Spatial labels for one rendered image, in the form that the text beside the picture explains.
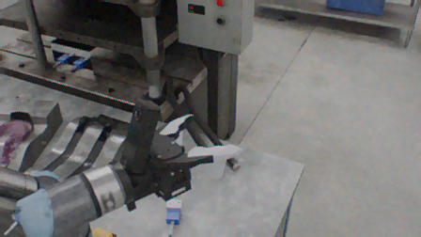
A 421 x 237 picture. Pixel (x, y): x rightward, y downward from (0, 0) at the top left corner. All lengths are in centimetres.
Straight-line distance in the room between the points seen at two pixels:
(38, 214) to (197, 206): 92
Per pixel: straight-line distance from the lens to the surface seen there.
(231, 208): 147
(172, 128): 74
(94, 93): 214
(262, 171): 160
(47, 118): 182
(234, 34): 175
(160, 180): 67
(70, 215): 63
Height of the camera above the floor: 191
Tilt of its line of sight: 37 degrees down
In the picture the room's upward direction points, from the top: straight up
